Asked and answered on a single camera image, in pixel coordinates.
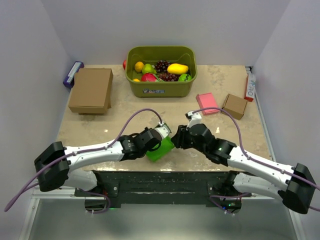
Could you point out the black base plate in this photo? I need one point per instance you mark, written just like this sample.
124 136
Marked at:
165 188

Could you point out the purple white box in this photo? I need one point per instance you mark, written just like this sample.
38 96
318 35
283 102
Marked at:
69 81

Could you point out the pink box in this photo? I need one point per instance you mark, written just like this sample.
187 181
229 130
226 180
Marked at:
206 100

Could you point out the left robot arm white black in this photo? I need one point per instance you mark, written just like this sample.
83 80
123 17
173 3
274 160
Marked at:
59 166

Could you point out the green paper box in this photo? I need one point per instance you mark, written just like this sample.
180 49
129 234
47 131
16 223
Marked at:
161 150

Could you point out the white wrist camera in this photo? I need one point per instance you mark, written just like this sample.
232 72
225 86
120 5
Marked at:
193 119
163 129

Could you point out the olive green plastic bin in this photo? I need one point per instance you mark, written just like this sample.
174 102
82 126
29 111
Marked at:
151 54

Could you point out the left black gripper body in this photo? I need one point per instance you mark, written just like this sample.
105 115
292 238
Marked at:
146 129

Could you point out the red white box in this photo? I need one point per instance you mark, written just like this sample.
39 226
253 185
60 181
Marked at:
250 87

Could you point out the large brown cardboard box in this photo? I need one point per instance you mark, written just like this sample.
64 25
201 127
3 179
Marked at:
91 93

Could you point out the dark grapes upper bunch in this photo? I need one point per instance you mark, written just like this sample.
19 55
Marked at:
162 66

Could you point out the small brown cardboard box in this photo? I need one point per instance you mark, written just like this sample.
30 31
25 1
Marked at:
235 106

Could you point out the red fruit behind bin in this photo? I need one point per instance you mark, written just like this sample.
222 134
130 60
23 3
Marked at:
124 64

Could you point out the dark grapes bunch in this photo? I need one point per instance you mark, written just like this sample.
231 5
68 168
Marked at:
168 77
162 66

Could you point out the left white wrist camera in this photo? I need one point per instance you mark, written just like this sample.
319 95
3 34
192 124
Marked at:
163 129

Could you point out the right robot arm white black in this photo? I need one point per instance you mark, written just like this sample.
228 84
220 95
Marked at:
293 185

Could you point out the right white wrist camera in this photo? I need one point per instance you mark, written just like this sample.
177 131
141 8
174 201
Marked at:
193 119

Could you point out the dark grapes lower bunch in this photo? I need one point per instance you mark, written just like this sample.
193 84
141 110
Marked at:
168 77

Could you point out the green round fruit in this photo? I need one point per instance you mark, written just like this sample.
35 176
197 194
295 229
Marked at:
185 77

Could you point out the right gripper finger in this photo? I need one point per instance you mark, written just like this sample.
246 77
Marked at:
179 136
178 142

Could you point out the green pear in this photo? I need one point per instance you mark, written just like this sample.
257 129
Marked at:
148 68

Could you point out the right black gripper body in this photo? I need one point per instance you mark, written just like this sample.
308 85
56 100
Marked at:
188 137

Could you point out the yellow mango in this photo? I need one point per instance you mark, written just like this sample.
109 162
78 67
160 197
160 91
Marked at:
177 69

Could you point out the red dragon fruit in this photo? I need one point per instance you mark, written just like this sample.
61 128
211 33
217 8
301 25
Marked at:
149 77

